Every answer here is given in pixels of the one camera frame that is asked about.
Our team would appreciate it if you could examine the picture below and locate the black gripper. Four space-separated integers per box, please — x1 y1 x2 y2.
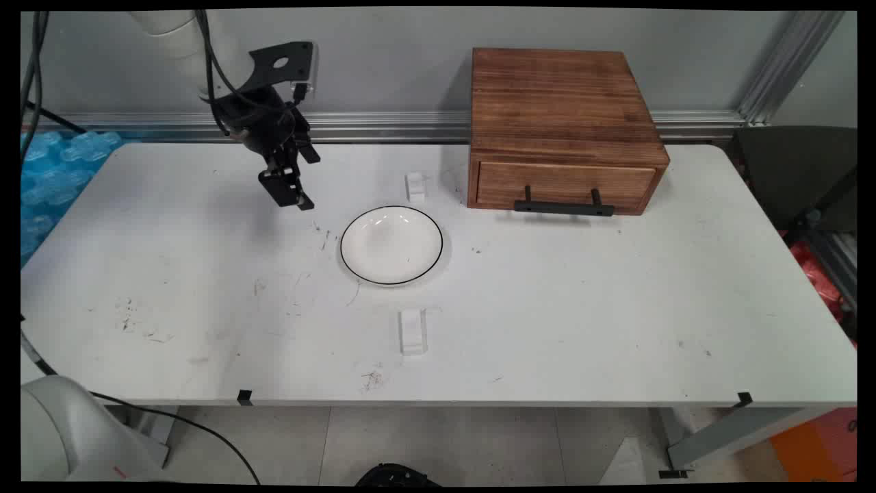
218 88 322 212

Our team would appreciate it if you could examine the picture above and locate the white plate with black rim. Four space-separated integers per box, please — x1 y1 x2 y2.
339 205 444 286

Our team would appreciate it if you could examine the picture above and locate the long clear acrylic block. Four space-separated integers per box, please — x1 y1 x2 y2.
398 308 429 356

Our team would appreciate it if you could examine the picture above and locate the blue bubble wrap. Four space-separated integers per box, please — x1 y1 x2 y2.
21 130 125 266

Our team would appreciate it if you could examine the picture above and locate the black thin rod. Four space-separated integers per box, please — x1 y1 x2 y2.
23 101 88 135

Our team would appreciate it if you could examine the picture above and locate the brown wooden drawer cabinet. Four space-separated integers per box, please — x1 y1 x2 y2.
467 47 671 217

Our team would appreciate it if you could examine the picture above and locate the black round object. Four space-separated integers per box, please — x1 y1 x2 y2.
355 463 440 488

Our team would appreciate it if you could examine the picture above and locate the dark grey chair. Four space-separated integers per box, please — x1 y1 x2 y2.
731 125 858 235

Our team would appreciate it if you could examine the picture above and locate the grey table leg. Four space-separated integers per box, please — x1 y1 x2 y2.
658 407 830 473

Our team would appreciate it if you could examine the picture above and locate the red plastic bag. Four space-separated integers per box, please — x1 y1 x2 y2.
780 229 858 346

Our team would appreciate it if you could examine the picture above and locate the orange box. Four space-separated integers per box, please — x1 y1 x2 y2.
769 407 858 483

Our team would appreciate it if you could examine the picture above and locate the horizontal aluminium rail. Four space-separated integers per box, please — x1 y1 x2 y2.
26 111 748 144

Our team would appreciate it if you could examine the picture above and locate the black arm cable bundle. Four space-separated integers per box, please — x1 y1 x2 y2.
21 10 305 144

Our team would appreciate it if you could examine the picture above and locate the thin black floor cable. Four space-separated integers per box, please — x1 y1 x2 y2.
88 390 262 484

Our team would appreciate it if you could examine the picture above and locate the slanted aluminium rail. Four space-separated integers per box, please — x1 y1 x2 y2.
737 10 847 126

